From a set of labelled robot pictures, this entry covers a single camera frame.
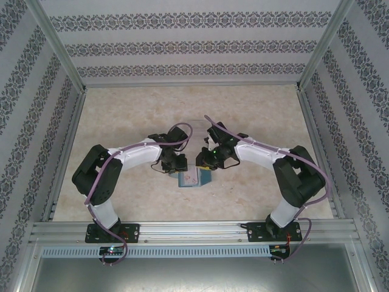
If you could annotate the aluminium side rail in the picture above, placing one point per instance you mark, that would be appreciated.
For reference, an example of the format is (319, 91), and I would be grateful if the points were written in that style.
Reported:
(319, 152)
(65, 155)

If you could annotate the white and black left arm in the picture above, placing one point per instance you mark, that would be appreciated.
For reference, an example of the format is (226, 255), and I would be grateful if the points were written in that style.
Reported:
(139, 155)

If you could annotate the aluminium back rail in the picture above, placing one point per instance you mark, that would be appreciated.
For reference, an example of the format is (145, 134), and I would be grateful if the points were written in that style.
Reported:
(191, 84)

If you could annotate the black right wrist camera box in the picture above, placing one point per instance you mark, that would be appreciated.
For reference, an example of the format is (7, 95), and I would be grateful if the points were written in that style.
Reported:
(216, 131)

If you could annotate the blue-grey card holder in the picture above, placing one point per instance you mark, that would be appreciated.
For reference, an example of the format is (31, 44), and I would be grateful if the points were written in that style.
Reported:
(205, 179)

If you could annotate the grey metal sheet panel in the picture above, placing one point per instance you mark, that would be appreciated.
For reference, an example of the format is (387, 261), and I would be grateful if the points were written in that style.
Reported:
(194, 273)

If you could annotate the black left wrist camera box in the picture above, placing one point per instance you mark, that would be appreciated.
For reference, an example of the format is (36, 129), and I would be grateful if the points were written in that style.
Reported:
(177, 135)

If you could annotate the aluminium mounting rail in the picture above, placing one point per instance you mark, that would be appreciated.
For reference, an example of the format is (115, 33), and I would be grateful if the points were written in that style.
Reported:
(194, 232)

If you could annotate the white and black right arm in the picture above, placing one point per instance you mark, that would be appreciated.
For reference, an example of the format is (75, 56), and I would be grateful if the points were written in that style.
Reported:
(258, 155)

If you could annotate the white card with pink print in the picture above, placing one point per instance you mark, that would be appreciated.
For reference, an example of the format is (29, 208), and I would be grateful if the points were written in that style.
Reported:
(191, 178)

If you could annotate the aluminium frame post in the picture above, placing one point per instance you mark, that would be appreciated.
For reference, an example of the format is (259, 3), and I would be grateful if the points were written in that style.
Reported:
(328, 39)
(54, 39)

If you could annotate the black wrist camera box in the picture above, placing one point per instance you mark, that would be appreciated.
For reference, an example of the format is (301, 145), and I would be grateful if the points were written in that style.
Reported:
(177, 135)
(216, 131)

